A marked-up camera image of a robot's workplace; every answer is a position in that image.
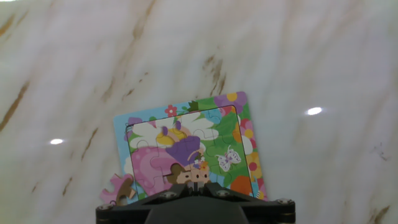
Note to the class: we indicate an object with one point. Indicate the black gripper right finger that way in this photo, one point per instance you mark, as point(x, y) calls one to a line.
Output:
point(267, 213)

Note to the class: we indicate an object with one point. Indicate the pink brown puzzle piece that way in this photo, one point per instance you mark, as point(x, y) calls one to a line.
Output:
point(115, 186)

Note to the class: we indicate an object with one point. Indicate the colourful butterfly puzzle board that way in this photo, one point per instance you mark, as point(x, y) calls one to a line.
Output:
point(224, 130)

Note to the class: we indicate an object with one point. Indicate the marble pattern board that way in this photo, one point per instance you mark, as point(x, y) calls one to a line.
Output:
point(280, 62)

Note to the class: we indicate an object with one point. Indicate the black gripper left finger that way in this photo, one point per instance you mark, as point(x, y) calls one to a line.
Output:
point(130, 213)

